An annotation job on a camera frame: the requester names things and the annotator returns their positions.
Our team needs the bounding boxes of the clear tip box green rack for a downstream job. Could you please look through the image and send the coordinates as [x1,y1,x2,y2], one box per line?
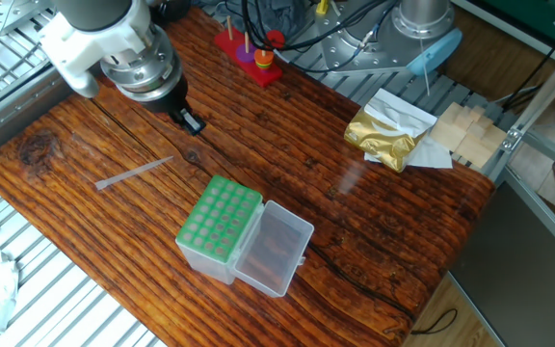
[174,173,315,298]

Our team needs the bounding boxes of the orange green stacked rings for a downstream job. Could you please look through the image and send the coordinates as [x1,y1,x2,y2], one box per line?
[253,48,275,71]

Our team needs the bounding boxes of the aluminium frame structure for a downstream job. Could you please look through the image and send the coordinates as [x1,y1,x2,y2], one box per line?
[450,28,555,347]

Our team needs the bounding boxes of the black cable bundle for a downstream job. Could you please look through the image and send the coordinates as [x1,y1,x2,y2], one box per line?
[224,0,399,73]

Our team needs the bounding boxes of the red toy disc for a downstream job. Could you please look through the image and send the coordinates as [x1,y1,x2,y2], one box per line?
[265,29,286,50]

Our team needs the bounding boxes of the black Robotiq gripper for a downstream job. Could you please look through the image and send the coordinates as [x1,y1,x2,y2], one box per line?
[151,76,207,137]

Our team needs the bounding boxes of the white paper under bag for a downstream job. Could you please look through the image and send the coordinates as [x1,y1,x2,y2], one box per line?
[363,137,454,170]

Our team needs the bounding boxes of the purple toy disc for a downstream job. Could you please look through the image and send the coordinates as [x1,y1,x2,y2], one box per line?
[236,43,258,64]

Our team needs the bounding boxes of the black cord loop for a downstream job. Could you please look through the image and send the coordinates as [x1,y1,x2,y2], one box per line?
[410,307,460,336]

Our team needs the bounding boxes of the clear large pipette tip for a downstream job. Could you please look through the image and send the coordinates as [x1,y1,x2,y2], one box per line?
[94,155,174,191]

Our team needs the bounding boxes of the wooden block puzzle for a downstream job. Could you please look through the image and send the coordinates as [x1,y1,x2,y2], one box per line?
[429,101,508,169]

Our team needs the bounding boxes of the gold foil bag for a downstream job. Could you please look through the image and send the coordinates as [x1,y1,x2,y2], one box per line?
[344,88,437,174]

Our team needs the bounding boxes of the grey cloth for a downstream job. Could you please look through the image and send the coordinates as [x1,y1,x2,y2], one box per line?
[195,0,307,40]

